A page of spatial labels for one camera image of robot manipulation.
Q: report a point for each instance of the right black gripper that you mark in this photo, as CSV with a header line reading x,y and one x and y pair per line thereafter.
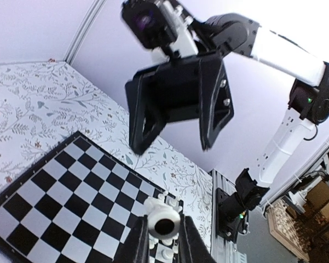
x,y
194,87

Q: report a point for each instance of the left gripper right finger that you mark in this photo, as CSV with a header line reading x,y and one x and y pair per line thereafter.
x,y
191,248

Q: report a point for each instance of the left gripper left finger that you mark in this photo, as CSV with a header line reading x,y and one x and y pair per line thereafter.
x,y
136,246

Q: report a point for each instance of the white knight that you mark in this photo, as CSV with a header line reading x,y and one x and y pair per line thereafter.
x,y
170,241

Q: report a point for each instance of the white queen piece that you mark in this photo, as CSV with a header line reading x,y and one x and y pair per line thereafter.
x,y
163,220

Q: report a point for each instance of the white rook corner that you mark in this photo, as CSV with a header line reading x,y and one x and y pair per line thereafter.
x,y
174,203

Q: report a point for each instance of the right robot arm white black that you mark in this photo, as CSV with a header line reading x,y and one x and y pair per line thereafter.
x,y
308,103

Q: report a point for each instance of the wooden chess box background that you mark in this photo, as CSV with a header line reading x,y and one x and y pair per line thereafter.
x,y
287,231

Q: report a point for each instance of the black grey chessboard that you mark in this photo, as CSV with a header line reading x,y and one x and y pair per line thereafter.
x,y
77,204

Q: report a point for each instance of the floral patterned table mat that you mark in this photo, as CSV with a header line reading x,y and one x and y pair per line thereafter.
x,y
43,104

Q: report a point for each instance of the front aluminium rail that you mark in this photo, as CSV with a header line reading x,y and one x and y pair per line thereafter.
x,y
248,198

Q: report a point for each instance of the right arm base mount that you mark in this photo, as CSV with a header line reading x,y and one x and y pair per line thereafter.
x,y
230,219

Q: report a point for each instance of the right aluminium frame post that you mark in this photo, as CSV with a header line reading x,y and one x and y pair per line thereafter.
x,y
83,29

